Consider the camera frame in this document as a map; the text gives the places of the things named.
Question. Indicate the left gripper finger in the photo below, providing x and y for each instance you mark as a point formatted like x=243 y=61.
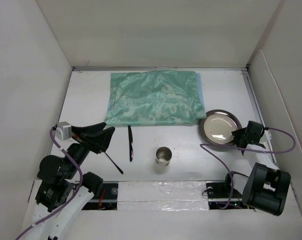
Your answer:
x=101 y=140
x=89 y=136

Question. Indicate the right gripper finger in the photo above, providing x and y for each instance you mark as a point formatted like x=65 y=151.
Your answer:
x=237 y=134
x=241 y=145

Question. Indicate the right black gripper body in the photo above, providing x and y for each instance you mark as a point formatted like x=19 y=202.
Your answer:
x=241 y=134

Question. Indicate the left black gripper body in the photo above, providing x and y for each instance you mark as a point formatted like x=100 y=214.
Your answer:
x=80 y=151

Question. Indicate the stainless steel plate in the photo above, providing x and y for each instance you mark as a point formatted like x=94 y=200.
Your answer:
x=218 y=126

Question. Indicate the green patterned cloth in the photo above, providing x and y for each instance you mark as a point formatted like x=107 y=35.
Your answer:
x=159 y=97

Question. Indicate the stainless steel cup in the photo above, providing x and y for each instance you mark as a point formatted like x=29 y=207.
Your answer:
x=163 y=158

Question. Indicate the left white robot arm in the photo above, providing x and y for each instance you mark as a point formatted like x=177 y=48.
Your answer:
x=64 y=188

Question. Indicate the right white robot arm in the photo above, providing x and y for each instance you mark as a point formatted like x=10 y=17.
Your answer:
x=266 y=188

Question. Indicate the dark metal fork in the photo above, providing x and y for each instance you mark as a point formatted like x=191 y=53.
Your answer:
x=117 y=167

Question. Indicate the black table knife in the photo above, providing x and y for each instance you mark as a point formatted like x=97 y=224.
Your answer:
x=130 y=139

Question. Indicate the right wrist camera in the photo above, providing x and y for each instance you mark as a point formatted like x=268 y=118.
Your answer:
x=266 y=137

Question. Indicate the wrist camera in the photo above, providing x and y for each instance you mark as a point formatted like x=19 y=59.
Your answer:
x=266 y=137
x=63 y=131

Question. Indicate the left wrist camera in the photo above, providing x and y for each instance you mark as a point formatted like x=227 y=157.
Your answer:
x=63 y=131

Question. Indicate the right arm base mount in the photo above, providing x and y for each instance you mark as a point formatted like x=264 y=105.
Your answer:
x=218 y=193

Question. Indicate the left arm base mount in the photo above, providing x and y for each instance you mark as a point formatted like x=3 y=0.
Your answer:
x=107 y=200

